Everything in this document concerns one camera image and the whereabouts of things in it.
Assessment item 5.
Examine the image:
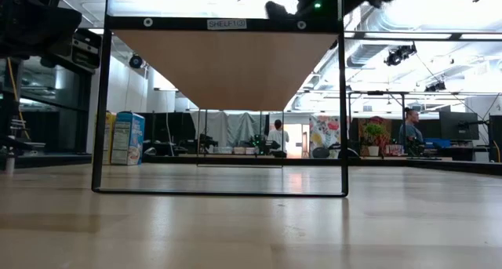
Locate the dark red patterned cloth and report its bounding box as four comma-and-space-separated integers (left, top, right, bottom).
357, 115, 393, 147

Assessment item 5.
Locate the blue Rice Krispies cereal box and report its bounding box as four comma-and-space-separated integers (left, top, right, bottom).
111, 111, 147, 166

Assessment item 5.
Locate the yellow cereal box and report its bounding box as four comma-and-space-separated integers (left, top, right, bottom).
102, 111, 118, 166

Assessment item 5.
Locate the black ceiling spotlight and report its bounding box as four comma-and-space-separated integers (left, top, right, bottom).
383, 44, 418, 67
424, 80, 447, 93

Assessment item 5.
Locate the black table edge rail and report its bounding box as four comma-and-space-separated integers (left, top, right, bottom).
15, 154, 502, 176

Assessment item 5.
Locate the person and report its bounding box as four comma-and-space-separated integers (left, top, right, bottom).
267, 118, 290, 158
398, 107, 425, 147

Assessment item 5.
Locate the black metal frame stand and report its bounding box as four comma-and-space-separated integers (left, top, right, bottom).
347, 90, 409, 157

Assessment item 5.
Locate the yellow cable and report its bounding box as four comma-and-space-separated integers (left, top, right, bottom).
6, 56, 31, 141

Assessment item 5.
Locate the blue storage bin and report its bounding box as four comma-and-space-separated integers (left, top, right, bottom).
423, 138, 452, 150

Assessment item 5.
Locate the white floral cloth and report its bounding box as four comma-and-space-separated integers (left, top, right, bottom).
308, 115, 341, 158

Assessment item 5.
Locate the black computer monitor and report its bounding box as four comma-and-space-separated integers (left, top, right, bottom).
488, 115, 502, 163
438, 111, 480, 141

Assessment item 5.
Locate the grey hanging curtain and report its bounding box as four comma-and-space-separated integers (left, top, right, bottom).
191, 111, 268, 148

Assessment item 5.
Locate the black round ceiling camera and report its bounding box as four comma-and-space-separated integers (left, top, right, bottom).
128, 53, 144, 70

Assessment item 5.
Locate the white shelf label sticker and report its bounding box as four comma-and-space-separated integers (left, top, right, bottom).
206, 18, 248, 31

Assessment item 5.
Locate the wooden shelf with black frame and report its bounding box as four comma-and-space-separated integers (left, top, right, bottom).
90, 0, 350, 198

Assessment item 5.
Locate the green plant in white pot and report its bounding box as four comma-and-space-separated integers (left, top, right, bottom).
362, 122, 388, 158

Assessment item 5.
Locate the white bottle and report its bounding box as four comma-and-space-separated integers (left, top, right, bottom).
4, 149, 16, 175

